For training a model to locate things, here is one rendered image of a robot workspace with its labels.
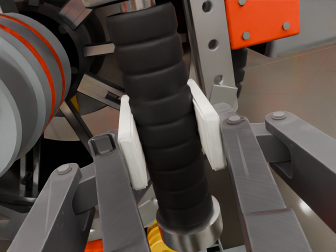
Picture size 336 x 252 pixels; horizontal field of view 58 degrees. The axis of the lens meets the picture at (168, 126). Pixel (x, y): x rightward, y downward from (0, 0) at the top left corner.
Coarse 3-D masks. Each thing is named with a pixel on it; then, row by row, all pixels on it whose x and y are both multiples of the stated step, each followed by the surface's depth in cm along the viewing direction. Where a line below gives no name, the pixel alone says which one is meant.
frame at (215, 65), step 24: (192, 0) 35; (216, 0) 35; (192, 24) 36; (216, 24) 36; (192, 48) 41; (216, 48) 37; (216, 72) 38; (216, 96) 39; (144, 192) 44; (0, 216) 48; (24, 216) 49; (96, 216) 45; (144, 216) 45; (0, 240) 45
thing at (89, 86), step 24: (72, 0) 43; (168, 0) 59; (48, 24) 47; (72, 24) 44; (72, 48) 49; (96, 48) 46; (192, 72) 47; (72, 96) 48; (96, 96) 48; (120, 96) 49; (72, 120) 50; (48, 144) 70; (72, 144) 72; (24, 168) 52; (48, 168) 61; (0, 192) 52; (24, 192) 53
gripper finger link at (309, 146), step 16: (272, 112) 14; (288, 112) 13; (272, 128) 13; (288, 128) 12; (304, 128) 12; (288, 144) 12; (304, 144) 11; (320, 144) 11; (288, 160) 13; (304, 160) 11; (320, 160) 10; (288, 176) 12; (304, 176) 11; (320, 176) 10; (304, 192) 11; (320, 192) 10; (320, 208) 10
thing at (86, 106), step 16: (16, 0) 57; (48, 0) 58; (64, 0) 58; (96, 16) 60; (64, 32) 56; (96, 32) 61; (96, 64) 63; (112, 64) 64; (112, 80) 65; (80, 96) 66; (80, 112) 67
